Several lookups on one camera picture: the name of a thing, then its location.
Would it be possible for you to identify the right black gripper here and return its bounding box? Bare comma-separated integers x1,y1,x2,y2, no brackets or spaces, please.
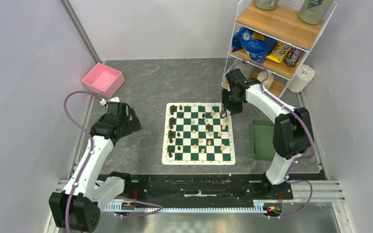
221,88,243,116

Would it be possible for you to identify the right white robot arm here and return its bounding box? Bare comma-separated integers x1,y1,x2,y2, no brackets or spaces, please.
221,69,314,199

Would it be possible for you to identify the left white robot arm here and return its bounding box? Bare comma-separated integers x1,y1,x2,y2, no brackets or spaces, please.
49,97,142,233

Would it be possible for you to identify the dark chess rook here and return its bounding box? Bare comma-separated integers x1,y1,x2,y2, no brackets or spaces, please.
170,105,176,113

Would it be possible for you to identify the green white chess mat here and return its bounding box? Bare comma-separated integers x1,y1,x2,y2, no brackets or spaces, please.
162,102,236,166

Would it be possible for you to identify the grey jar with lettering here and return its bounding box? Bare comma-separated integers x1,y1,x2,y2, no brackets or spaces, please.
234,62,254,79

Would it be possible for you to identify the cream soap bottle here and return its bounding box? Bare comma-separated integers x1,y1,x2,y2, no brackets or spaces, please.
257,71,274,90

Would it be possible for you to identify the pink plastic bin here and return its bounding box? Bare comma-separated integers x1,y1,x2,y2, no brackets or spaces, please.
81,63,125,99

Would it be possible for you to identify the blue snack bag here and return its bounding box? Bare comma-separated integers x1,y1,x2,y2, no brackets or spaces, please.
231,27,277,63

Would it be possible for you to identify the green plastic tray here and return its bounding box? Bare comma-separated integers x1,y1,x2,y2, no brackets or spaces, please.
251,119,275,162

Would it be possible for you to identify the yellow candy bag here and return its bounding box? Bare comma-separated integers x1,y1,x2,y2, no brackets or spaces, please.
266,42,292,64

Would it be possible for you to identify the brown candy bag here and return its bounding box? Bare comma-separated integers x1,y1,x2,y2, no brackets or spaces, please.
284,47,305,67

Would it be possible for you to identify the white paper towel roll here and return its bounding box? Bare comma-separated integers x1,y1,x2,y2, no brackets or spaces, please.
288,65,315,93

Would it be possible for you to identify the green bottle top left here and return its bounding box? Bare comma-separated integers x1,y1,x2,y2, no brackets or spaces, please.
254,0,279,11

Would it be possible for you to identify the green bottle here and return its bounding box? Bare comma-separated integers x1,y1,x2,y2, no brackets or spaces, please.
298,0,333,25
254,0,279,11

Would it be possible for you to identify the green bottle top right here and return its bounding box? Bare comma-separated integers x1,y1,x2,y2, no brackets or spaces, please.
298,0,333,25

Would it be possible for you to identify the white wire wooden shelf rack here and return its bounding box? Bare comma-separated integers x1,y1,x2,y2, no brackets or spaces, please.
224,0,337,98

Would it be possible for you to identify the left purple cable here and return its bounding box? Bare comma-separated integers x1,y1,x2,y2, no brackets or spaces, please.
63,91,163,233

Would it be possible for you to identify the purple cable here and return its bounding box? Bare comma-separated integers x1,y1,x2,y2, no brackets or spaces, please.
230,59,316,219
63,91,163,233

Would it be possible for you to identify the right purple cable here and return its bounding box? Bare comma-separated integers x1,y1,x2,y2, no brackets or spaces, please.
230,59,316,219

